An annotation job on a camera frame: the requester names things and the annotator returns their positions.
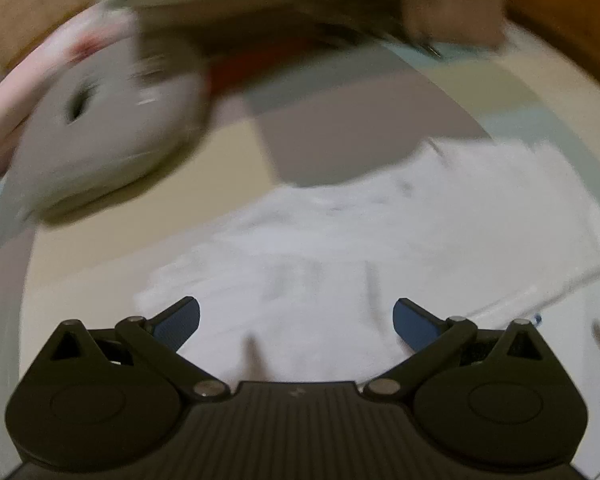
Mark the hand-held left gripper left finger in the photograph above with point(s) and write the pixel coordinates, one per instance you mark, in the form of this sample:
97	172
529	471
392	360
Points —
180	322

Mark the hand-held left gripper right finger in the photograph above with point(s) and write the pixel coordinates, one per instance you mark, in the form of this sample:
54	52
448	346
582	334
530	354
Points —
415	325

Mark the white printed long-sleeve shirt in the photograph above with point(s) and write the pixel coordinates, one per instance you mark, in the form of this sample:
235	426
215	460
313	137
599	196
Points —
355	235

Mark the grey round cushion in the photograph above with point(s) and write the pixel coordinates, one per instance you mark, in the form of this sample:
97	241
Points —
95	150

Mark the red cloth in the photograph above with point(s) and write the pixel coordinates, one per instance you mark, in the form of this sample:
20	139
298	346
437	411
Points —
240	70

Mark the pink floral quilt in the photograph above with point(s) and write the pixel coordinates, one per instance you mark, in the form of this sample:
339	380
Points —
25	75

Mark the brown folded blanket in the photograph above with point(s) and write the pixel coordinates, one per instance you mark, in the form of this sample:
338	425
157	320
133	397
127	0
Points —
455	15

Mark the orange patterned curtain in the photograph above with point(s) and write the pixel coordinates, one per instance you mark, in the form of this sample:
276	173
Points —
30	10

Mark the wooden headboard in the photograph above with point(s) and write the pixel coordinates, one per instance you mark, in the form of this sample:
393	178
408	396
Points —
570	10

